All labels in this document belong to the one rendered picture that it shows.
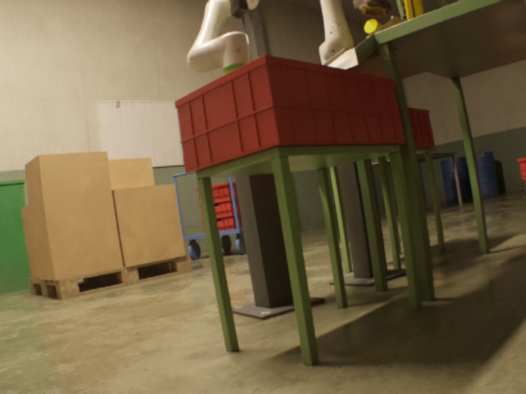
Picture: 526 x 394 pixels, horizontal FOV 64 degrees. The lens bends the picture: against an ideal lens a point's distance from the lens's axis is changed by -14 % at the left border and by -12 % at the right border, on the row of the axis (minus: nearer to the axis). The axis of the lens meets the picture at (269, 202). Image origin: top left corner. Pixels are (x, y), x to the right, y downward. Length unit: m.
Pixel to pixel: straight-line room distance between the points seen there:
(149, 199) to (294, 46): 5.47
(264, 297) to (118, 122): 4.53
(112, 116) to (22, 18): 1.77
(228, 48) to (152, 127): 4.42
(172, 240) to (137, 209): 0.40
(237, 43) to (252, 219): 0.73
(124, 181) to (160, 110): 2.46
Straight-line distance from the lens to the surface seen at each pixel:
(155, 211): 3.83
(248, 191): 1.87
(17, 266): 4.77
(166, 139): 6.40
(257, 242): 1.87
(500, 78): 10.52
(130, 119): 6.21
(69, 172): 3.54
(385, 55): 1.68
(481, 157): 9.58
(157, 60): 6.72
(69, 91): 6.02
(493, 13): 1.67
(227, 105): 1.24
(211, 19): 2.29
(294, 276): 1.13
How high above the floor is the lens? 0.39
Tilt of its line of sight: 1 degrees up
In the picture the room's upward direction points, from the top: 9 degrees counter-clockwise
